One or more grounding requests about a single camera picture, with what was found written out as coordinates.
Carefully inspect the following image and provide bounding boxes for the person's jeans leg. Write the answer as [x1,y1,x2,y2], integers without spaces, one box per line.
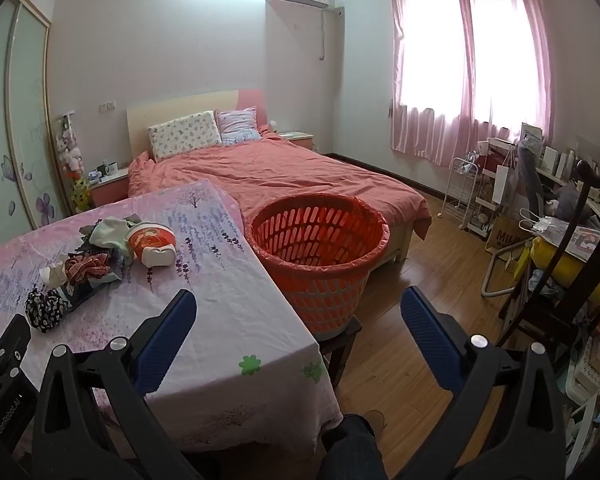
[320,414,386,480]

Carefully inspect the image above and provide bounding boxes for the beige bed headboard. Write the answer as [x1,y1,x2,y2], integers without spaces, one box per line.
[126,89,268,161]

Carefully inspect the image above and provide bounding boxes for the white shelf cart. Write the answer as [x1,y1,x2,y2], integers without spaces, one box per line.
[472,137,518,236]

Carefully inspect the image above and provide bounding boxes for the dark wooden stool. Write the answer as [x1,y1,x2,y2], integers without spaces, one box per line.
[317,317,363,388]

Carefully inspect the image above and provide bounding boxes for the white floral pillow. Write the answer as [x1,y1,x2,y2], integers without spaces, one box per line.
[147,110,222,163]

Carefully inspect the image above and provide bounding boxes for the brown paper bag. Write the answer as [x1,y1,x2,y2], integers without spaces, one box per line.
[485,212,531,261]

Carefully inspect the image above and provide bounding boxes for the brown shoe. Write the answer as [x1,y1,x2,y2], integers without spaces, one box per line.
[362,409,387,433]

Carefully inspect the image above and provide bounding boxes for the white metal tube frame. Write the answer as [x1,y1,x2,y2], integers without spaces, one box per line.
[480,247,521,298]

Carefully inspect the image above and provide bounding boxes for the yellow-green plush toy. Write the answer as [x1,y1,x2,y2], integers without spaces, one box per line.
[71,176,92,213]

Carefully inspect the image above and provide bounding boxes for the white wire cart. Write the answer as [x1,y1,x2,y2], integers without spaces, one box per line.
[440,156,481,226]

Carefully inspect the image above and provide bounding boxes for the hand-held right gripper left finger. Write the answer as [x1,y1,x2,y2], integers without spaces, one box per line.
[30,288,216,480]

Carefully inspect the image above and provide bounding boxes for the pink nightstand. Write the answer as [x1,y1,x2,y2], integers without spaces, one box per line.
[275,131,315,152]
[87,167,131,208]

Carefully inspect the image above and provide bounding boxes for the red and white garment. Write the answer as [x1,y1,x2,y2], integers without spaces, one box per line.
[126,224,177,267]

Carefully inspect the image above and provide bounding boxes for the white tissue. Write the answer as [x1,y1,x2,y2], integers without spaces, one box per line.
[39,262,71,288]

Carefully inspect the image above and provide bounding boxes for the white conduit pipe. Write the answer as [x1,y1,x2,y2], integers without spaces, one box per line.
[320,7,345,61]

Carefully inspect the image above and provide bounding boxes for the hanging plush toys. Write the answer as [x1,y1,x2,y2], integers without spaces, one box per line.
[55,114,86,176]

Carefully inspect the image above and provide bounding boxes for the salmon pink duvet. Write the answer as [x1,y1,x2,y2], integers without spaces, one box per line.
[127,127,432,241]

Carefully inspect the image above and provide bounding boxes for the black mesh net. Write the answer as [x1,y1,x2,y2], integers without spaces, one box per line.
[25,285,66,333]

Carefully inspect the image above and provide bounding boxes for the pink striped pillow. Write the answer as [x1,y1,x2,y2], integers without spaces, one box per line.
[216,106,262,147]

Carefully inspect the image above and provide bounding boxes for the floral glass wardrobe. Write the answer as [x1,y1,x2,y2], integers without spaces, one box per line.
[0,0,76,256]

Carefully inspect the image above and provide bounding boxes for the yellow plastic tub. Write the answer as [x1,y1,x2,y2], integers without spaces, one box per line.
[530,237,600,301]

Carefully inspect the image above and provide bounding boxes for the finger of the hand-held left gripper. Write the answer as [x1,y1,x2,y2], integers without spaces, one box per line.
[0,314,32,386]

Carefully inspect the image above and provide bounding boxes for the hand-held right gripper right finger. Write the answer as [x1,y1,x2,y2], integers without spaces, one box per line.
[400,286,568,480]

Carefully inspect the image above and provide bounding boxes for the pink floral tablecloth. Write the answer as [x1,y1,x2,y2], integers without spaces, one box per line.
[0,179,343,456]

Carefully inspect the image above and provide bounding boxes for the red checked wrapper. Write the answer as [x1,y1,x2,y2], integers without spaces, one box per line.
[62,252,112,281]

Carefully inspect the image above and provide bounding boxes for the white plastic crate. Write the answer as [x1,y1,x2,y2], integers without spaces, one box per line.
[562,340,600,461]

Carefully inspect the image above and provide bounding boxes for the dark wooden chair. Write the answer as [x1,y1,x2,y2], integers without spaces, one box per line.
[495,160,600,361]

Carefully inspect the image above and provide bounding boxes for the beige bed frame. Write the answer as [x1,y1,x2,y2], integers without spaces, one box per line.
[380,215,413,263]

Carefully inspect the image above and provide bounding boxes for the pink curtain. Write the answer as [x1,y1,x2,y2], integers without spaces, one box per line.
[457,0,553,166]
[386,0,476,153]

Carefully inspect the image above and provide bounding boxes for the orange plastic laundry basket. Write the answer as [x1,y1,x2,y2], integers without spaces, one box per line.
[244,191,391,343]

